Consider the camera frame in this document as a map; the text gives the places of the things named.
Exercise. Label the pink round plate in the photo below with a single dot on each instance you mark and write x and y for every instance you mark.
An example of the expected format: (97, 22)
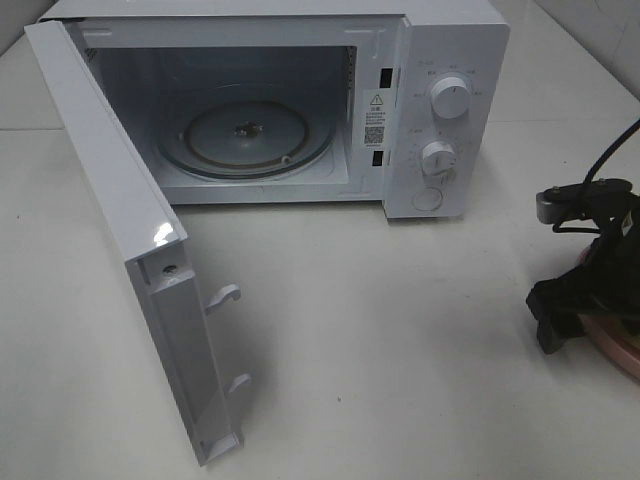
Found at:
(614, 327)

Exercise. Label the white microwave oven body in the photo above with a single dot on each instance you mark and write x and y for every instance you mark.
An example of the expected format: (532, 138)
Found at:
(156, 59)

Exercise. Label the glass microwave turntable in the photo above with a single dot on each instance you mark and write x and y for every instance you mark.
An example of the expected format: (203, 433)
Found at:
(246, 140)

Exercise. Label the white microwave door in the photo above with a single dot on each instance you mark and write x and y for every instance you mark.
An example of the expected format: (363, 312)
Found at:
(150, 240)

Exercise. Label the lower white timer knob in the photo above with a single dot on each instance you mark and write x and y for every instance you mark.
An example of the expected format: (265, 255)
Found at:
(437, 157)

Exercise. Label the upper white power knob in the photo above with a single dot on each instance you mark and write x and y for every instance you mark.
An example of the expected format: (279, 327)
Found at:
(450, 96)

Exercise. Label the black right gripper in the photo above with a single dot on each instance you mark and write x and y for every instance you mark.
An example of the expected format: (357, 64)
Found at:
(557, 303)

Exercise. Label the round white door button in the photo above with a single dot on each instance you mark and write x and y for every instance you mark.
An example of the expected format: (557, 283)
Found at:
(428, 199)

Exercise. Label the white warning label sticker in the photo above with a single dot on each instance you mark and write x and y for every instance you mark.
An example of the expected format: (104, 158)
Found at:
(376, 114)

